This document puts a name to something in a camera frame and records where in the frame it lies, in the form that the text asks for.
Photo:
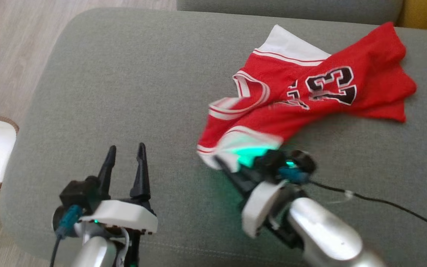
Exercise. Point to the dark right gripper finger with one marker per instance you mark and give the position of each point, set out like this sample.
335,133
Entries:
254,178
235,183

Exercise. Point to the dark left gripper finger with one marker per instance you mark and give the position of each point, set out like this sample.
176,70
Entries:
141,181
106,174

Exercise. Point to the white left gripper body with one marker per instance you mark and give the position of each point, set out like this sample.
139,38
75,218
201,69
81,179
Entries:
124,215

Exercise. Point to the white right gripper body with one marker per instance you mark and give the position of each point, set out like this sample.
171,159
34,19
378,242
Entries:
258,207

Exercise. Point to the red basketball jersey number 23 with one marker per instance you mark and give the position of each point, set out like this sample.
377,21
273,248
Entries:
380,63

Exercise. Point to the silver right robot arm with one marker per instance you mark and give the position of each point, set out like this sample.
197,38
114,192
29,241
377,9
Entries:
321,233

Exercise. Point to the grey sofa seat cushion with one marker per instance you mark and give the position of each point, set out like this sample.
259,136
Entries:
124,92

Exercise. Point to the light grey sofa back cushion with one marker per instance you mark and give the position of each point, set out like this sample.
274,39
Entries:
291,9

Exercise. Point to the yellow sofa section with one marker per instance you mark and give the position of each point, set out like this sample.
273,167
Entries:
426,13

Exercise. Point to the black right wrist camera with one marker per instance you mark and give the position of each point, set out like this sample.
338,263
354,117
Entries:
272,163

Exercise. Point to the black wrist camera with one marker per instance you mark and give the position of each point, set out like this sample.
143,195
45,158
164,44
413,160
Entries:
78,194
272,163

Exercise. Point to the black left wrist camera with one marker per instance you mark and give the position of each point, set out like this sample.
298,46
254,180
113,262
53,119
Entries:
78,194

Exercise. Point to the blue right camera connector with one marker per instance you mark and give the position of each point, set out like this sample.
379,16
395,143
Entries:
293,175

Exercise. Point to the teal left camera connector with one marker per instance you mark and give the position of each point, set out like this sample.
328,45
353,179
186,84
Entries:
69,220

